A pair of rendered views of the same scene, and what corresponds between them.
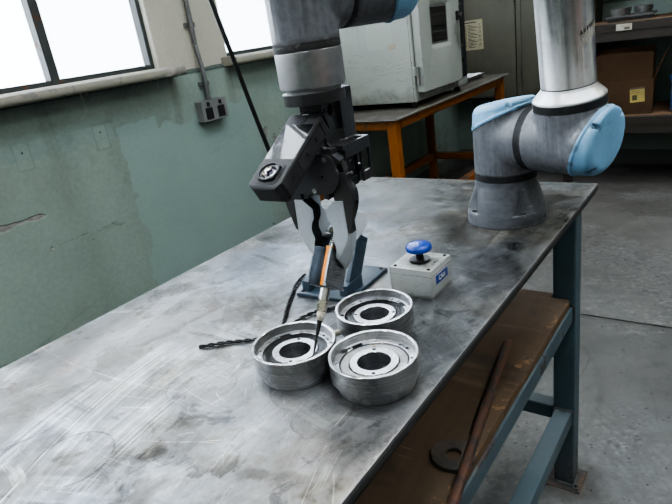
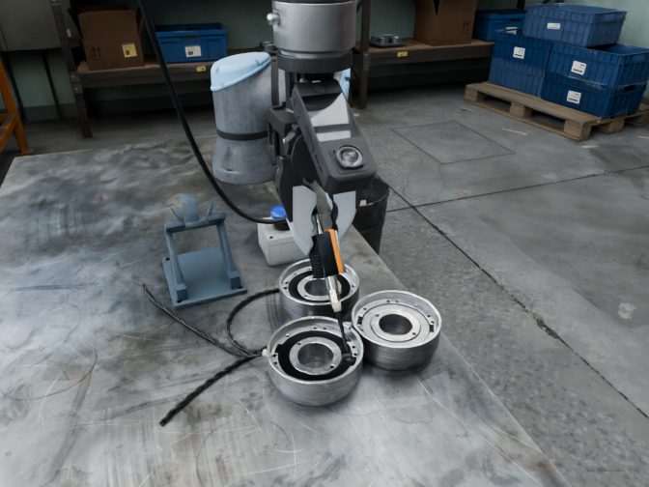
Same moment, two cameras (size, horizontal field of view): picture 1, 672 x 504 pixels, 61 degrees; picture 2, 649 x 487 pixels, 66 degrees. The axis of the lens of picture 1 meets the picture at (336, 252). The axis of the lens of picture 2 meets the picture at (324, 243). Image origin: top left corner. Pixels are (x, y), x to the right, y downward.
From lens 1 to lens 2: 57 cm
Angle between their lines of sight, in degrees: 52
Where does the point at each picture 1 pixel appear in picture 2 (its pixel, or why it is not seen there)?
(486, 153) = (241, 111)
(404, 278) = (285, 246)
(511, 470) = not seen: hidden behind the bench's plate
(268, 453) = (429, 456)
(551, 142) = not seen: hidden behind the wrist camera
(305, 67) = (347, 22)
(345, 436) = (450, 396)
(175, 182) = not seen: outside the picture
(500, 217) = (262, 170)
